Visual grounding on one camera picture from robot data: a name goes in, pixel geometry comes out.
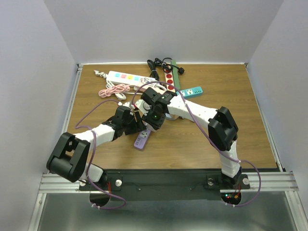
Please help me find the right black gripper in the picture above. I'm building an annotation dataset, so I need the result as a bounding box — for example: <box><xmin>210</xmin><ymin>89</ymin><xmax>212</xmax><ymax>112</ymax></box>
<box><xmin>141</xmin><ymin>106</ymin><xmax>165</xmax><ymax>130</ymax></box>

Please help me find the purple power strip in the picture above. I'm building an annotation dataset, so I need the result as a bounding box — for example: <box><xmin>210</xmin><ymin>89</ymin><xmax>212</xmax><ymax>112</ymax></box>
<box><xmin>134</xmin><ymin>129</ymin><xmax>151</xmax><ymax>150</ymax></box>

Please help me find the light blue round socket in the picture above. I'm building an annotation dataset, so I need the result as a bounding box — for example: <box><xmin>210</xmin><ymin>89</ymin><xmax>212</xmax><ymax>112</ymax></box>
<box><xmin>166</xmin><ymin>113</ymin><xmax>177</xmax><ymax>121</ymax></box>

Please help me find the white cube adapter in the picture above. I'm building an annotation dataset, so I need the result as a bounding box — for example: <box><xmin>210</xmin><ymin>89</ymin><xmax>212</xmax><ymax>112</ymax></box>
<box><xmin>144</xmin><ymin>122</ymin><xmax>160</xmax><ymax>132</ymax></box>

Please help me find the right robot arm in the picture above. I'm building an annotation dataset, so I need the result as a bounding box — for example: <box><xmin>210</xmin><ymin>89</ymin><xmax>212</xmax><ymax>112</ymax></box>
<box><xmin>134</xmin><ymin>88</ymin><xmax>242</xmax><ymax>188</ymax></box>

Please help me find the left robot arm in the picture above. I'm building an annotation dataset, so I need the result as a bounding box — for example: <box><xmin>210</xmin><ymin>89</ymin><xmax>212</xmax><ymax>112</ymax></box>
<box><xmin>46</xmin><ymin>105</ymin><xmax>145</xmax><ymax>190</ymax></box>

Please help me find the pink power strip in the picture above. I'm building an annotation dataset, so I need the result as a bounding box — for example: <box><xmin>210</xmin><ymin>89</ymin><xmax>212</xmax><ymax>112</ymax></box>
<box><xmin>134</xmin><ymin>77</ymin><xmax>167</xmax><ymax>94</ymax></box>

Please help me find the teal power strip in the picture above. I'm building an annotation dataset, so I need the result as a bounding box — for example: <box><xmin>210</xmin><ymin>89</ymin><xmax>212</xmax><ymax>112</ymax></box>
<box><xmin>180</xmin><ymin>86</ymin><xmax>203</xmax><ymax>99</ymax></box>

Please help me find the white multicolour power strip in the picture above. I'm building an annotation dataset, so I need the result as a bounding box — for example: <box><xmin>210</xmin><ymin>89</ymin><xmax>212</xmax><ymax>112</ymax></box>
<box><xmin>106</xmin><ymin>71</ymin><xmax>145</xmax><ymax>86</ymax></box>

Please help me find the cream red-outlet power strip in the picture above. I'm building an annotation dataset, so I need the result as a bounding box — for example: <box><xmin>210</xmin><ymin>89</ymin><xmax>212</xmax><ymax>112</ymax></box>
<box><xmin>163</xmin><ymin>63</ymin><xmax>176</xmax><ymax>92</ymax></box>

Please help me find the green power strip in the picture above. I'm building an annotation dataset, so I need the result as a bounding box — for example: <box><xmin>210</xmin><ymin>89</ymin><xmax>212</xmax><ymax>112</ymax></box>
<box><xmin>171</xmin><ymin>59</ymin><xmax>180</xmax><ymax>89</ymax></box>

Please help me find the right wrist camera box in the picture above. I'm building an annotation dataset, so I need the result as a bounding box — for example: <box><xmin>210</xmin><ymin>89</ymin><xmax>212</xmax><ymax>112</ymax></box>
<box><xmin>135</xmin><ymin>99</ymin><xmax>151</xmax><ymax>115</ymax></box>

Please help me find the pink braided cable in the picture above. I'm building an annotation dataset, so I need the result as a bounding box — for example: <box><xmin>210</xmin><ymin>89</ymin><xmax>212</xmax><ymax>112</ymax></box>
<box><xmin>98</xmin><ymin>83</ymin><xmax>131</xmax><ymax>99</ymax></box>

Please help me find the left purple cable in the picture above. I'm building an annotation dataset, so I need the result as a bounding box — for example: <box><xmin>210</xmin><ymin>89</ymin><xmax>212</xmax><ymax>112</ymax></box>
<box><xmin>75</xmin><ymin>99</ymin><xmax>127</xmax><ymax>210</ymax></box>

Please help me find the white power cable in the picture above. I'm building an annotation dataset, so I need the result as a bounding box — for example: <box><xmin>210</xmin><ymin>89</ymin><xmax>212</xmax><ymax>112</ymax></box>
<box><xmin>93</xmin><ymin>69</ymin><xmax>142</xmax><ymax>101</ymax></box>

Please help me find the black power cable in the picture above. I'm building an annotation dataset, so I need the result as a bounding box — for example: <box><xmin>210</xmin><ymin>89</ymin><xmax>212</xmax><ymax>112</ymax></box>
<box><xmin>146</xmin><ymin>57</ymin><xmax>186</xmax><ymax>78</ymax></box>

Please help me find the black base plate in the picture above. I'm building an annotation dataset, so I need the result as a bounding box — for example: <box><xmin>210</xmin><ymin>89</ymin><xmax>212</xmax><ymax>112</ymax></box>
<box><xmin>78</xmin><ymin>169</ymin><xmax>241</xmax><ymax>202</ymax></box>

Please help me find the right aluminium frame rail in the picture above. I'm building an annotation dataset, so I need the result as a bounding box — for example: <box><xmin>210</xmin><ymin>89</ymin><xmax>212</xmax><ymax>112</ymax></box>
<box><xmin>246</xmin><ymin>172</ymin><xmax>299</xmax><ymax>192</ymax></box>

